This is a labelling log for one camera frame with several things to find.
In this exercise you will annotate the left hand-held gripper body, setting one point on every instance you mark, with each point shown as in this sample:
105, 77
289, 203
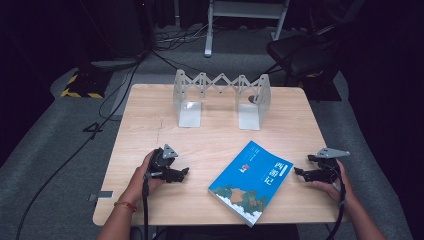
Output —
156, 165

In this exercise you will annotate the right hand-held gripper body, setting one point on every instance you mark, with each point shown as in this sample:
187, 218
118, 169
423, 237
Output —
328, 166

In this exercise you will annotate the grey expandable metal book rack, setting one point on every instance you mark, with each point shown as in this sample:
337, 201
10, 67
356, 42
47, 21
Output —
190, 115

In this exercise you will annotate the blue paperback book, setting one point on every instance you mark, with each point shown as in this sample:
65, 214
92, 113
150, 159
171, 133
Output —
250, 181

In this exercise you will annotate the person's right hand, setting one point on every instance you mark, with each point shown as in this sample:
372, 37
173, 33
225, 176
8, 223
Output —
336, 191

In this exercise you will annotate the person's left hand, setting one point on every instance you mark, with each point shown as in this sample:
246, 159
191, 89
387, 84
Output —
138, 185

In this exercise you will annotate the grey tape strip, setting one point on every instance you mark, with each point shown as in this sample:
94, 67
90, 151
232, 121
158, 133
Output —
101, 195

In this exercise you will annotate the black yellow striped base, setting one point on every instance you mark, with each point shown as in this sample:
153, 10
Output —
87, 85

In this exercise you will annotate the black folding chair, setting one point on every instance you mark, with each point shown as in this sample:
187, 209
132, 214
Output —
300, 53

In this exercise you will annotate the white metal stand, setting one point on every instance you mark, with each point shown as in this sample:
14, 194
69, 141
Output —
209, 33

